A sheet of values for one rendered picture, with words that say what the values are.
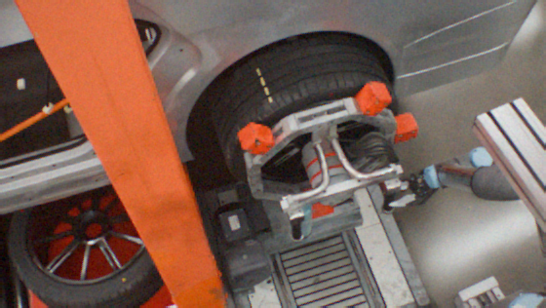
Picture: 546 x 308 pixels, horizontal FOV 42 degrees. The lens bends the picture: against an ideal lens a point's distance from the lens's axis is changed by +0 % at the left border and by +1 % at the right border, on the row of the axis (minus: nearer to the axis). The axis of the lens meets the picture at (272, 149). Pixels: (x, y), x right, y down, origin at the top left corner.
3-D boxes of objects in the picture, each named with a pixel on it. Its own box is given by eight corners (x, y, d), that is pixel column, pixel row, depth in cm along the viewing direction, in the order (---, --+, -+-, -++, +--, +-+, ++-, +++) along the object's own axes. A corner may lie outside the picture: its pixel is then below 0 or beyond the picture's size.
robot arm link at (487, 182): (495, 213, 194) (428, 194, 242) (531, 201, 195) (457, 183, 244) (483, 173, 193) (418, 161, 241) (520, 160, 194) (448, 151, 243)
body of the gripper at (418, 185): (408, 173, 244) (440, 162, 246) (405, 184, 252) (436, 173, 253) (417, 191, 241) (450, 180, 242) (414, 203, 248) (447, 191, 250)
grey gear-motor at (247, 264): (248, 210, 331) (242, 174, 301) (275, 292, 311) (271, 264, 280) (211, 221, 329) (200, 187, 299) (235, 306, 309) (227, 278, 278)
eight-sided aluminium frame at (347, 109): (381, 162, 284) (395, 83, 237) (388, 175, 281) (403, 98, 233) (251, 201, 278) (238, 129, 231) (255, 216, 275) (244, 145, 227)
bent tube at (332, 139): (374, 127, 245) (377, 110, 236) (396, 173, 236) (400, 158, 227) (327, 141, 243) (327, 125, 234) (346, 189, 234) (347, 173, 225)
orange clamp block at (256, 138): (269, 126, 237) (250, 121, 231) (276, 145, 234) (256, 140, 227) (256, 137, 241) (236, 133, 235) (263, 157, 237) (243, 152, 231)
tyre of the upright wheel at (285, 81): (282, 156, 309) (407, 69, 281) (299, 203, 297) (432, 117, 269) (174, 116, 259) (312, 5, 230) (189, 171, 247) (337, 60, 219)
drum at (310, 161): (334, 150, 264) (336, 131, 252) (356, 200, 254) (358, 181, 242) (298, 161, 263) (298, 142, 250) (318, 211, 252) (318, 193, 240)
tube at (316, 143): (320, 143, 243) (321, 127, 234) (339, 191, 234) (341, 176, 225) (271, 158, 241) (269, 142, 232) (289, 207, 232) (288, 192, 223)
